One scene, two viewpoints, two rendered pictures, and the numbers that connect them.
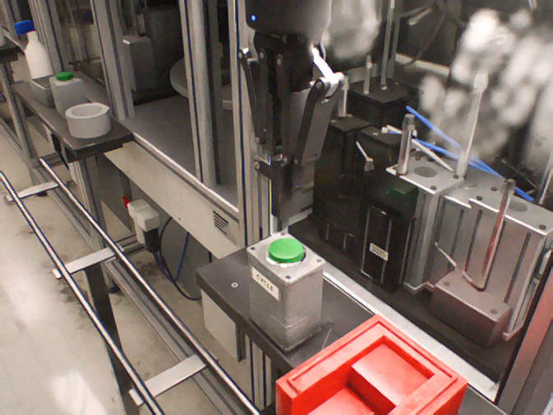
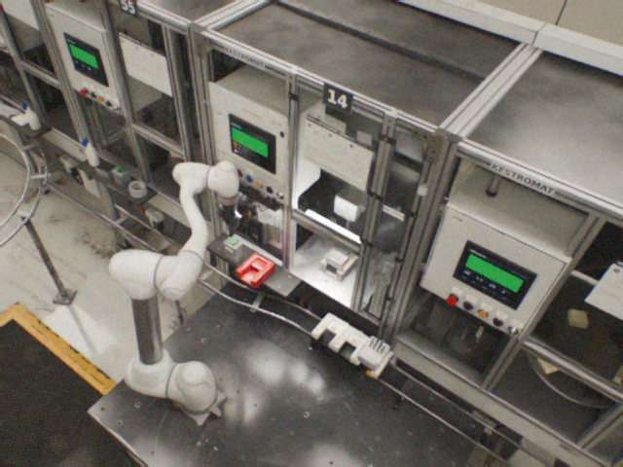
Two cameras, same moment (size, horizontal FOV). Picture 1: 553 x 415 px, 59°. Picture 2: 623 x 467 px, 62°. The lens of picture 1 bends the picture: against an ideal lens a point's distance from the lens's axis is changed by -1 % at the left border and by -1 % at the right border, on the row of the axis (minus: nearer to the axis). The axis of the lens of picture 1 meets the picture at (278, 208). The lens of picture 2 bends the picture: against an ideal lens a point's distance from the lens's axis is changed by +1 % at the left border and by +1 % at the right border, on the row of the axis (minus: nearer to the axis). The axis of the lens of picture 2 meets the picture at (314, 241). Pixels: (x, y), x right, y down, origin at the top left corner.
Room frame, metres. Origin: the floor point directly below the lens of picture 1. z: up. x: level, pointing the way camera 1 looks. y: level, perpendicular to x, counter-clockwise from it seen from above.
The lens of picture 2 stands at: (-1.32, 0.17, 3.00)
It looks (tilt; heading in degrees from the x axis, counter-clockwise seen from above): 48 degrees down; 341
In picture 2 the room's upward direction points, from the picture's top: 5 degrees clockwise
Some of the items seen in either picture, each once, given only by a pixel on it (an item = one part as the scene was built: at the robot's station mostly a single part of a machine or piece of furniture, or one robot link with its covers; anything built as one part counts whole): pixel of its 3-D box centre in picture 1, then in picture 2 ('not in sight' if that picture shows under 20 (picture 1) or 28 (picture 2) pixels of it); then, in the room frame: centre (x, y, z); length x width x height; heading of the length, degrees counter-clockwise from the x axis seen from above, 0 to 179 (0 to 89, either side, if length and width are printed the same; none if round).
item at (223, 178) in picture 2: not in sight; (224, 177); (0.46, 0.00, 1.46); 0.13 x 0.11 x 0.16; 63
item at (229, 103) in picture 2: not in sight; (266, 134); (0.55, -0.21, 1.60); 0.42 x 0.29 x 0.46; 39
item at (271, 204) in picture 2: not in sight; (247, 190); (0.46, -0.10, 1.37); 0.36 x 0.04 x 0.04; 39
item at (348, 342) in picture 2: not in sight; (350, 346); (-0.16, -0.46, 0.84); 0.36 x 0.14 x 0.10; 39
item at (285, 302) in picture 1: (290, 286); (235, 248); (0.46, -0.01, 0.97); 0.08 x 0.08 x 0.12; 39
